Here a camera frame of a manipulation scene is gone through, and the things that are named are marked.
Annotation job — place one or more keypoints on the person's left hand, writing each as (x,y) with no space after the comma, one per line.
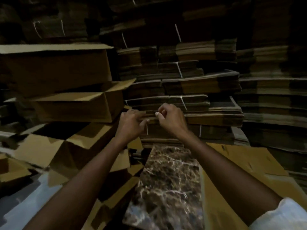
(129,125)

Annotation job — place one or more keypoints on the person's right hand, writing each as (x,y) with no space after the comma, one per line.
(174,120)

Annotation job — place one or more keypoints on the person's right thumb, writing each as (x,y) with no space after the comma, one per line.
(160,117)

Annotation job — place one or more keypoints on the person's left thumb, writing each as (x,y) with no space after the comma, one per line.
(144,122)

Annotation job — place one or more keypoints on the brown cardboard bundle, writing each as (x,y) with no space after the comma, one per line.
(211,118)

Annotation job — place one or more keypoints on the person's left forearm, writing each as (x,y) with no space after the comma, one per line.
(81,184)

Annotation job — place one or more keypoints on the person's right forearm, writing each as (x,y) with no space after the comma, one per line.
(227,179)

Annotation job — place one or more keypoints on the medium open cardboard box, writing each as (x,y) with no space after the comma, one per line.
(79,107)

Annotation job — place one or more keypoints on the pile of flattened cardboard stacks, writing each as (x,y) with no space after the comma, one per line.
(215,69)

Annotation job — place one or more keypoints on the open cardboard box with flaps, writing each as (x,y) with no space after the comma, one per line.
(72,150)

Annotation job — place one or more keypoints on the flat tan cardboard sheet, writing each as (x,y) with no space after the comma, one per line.
(249,165)

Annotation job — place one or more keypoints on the large open cardboard box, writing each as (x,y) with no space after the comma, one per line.
(55,69)

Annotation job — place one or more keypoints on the small cardboard box corner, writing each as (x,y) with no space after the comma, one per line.
(12,170)

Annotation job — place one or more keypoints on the white shirt sleeve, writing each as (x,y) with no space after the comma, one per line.
(283,216)

